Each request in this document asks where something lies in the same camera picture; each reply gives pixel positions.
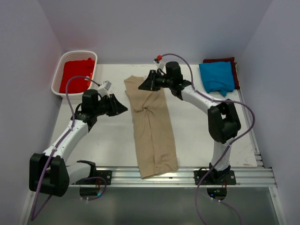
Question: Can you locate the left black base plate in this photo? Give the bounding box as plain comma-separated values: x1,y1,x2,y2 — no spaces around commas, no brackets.
75,170,112,186

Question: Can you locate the folded dark red t shirt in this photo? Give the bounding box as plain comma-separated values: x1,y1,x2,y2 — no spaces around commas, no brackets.
203,57,240,90

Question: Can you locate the folded blue t shirt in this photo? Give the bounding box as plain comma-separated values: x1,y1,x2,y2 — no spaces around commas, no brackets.
199,61,235,97

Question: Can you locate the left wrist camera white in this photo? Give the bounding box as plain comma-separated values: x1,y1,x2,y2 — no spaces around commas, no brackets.
97,81,111,97

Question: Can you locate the white plastic laundry basket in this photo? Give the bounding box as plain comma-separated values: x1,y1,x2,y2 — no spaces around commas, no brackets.
51,50,98,99

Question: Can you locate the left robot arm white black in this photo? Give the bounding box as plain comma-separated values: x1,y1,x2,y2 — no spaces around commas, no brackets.
29,90,128,197

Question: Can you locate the red t shirt in basket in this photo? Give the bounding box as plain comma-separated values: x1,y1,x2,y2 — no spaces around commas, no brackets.
59,57,96,94

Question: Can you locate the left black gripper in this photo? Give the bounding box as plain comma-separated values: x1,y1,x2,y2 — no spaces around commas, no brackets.
93,94,127,117

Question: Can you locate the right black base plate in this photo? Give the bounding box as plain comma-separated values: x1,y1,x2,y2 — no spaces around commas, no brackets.
194,167,237,185

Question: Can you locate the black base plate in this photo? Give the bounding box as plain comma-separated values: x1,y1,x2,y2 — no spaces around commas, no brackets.
194,167,237,185
75,170,112,186

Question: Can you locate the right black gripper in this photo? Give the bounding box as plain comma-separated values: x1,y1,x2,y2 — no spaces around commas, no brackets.
139,70,173,92

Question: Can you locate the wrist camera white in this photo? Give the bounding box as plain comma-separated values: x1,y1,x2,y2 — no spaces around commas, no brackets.
154,55,165,70
97,81,111,97

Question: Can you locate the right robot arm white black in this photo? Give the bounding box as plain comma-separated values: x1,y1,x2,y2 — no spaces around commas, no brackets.
138,61,241,185

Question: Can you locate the aluminium mounting rail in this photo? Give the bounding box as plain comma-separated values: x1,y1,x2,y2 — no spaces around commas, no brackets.
30,165,275,188

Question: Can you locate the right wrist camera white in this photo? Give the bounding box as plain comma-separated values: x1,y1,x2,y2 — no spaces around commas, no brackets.
154,55,165,70

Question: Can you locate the beige polo shirt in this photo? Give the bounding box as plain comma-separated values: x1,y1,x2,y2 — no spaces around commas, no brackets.
124,75,179,179

